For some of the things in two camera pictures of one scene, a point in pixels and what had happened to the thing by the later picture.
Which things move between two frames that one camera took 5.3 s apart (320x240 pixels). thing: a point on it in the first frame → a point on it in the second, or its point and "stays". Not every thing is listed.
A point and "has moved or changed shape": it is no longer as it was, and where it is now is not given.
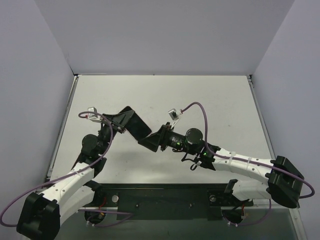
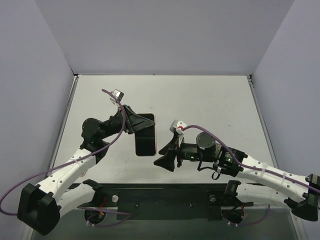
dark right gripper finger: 151,142 → 167,161
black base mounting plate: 163,201 stays
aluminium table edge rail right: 255,98 stays
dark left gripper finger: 120,119 → 138,121
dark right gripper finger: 153,141 → 171,146
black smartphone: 135,126 has moved or changed shape
